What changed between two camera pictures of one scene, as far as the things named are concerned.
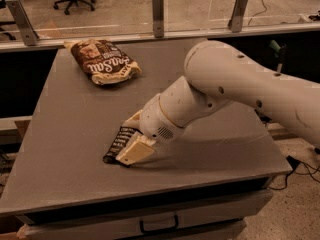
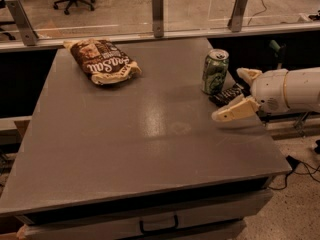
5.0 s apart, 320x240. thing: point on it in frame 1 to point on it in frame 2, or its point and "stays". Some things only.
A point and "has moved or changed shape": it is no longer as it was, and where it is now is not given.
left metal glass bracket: x=28 y=33 stays
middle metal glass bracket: x=158 y=14 stays
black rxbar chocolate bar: x=123 y=138 has moved or changed shape
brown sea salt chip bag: x=102 y=60 stays
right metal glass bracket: x=235 y=23 stays
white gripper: x=156 y=120 to x=268 y=90
